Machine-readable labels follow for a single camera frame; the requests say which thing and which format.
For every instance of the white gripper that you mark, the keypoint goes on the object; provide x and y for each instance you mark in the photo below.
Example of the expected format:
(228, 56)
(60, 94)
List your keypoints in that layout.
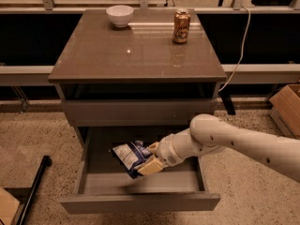
(165, 151)

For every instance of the blue white chip bag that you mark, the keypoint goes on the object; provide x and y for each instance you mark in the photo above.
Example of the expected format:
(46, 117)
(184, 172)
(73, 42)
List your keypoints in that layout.
(131, 155)

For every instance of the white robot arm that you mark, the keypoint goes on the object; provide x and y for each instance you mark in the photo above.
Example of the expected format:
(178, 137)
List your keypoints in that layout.
(207, 133)

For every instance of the closed grey top drawer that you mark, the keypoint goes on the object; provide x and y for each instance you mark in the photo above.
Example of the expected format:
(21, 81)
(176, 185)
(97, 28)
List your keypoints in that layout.
(119, 113)

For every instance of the open grey middle drawer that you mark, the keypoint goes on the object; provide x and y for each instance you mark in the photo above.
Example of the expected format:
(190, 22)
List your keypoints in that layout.
(103, 186)

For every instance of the grey drawer cabinet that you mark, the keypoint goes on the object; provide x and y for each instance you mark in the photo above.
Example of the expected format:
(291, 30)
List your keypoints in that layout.
(138, 62)

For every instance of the black table leg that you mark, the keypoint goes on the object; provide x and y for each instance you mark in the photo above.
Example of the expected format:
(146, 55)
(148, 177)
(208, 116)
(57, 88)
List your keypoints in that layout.
(227, 102)

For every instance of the black metal bar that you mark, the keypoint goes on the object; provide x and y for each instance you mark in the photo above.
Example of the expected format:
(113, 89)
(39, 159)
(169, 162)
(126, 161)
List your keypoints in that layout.
(45, 162)

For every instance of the cardboard box right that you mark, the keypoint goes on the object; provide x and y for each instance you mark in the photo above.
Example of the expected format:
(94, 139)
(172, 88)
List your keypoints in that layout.
(286, 110)

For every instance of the cardboard box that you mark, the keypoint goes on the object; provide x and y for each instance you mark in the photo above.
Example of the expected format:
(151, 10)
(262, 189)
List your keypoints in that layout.
(286, 110)
(8, 207)

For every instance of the orange soda can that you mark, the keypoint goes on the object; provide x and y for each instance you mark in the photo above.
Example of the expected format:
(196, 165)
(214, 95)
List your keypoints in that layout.
(181, 26)

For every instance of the white ceramic bowl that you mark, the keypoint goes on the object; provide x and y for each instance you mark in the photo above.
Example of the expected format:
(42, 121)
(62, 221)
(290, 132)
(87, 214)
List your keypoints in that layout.
(120, 15)

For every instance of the cardboard box lower left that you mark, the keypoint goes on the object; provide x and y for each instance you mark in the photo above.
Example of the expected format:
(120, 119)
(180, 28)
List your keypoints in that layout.
(8, 207)

